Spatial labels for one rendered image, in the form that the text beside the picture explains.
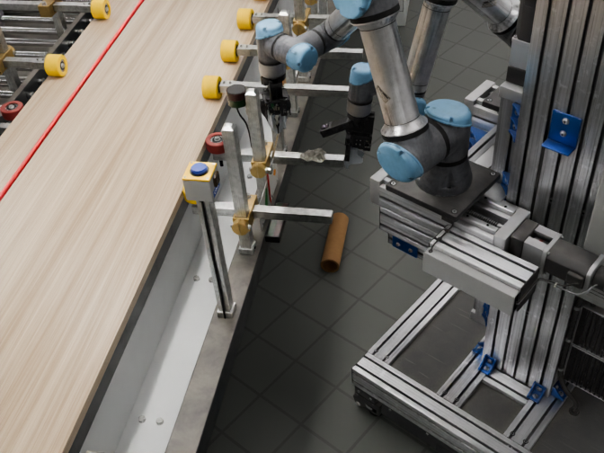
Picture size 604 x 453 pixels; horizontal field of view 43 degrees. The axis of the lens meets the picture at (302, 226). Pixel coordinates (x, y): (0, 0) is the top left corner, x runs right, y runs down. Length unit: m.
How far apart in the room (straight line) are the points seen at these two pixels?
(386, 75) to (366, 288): 1.56
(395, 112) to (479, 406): 1.16
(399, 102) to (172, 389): 1.00
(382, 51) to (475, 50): 3.01
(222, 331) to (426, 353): 0.84
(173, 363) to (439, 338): 1.00
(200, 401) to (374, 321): 1.21
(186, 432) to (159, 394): 0.22
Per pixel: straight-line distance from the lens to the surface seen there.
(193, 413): 2.03
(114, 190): 2.40
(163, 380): 2.21
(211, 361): 2.12
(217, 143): 2.49
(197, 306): 2.36
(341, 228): 3.36
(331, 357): 2.97
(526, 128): 2.03
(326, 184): 3.71
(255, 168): 2.44
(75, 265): 2.19
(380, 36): 1.77
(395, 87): 1.80
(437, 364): 2.70
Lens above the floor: 2.35
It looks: 42 degrees down
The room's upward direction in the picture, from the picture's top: 5 degrees counter-clockwise
